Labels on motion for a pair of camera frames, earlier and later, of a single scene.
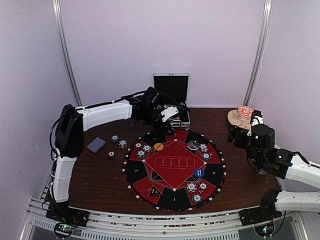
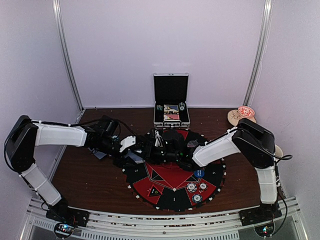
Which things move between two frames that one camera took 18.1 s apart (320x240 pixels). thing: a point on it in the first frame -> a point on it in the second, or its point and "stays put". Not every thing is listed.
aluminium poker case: x=173 y=88 stays put
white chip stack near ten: x=191 y=187 stays put
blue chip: x=197 y=198 stays put
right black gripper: x=232 y=135 -> x=148 y=154
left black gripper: x=165 y=127 -> x=120 y=161
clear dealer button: x=193 y=145 stays put
